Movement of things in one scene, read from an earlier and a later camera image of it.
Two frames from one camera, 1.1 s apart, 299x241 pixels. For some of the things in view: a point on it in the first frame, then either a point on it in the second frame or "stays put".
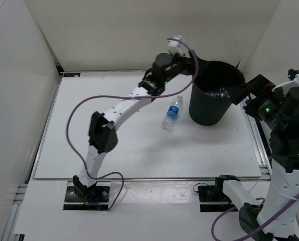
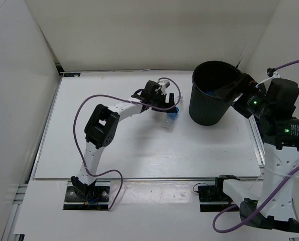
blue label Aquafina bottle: (172, 113) stays put
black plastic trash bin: (209, 99) stays put
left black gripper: (189, 68) to (171, 101)
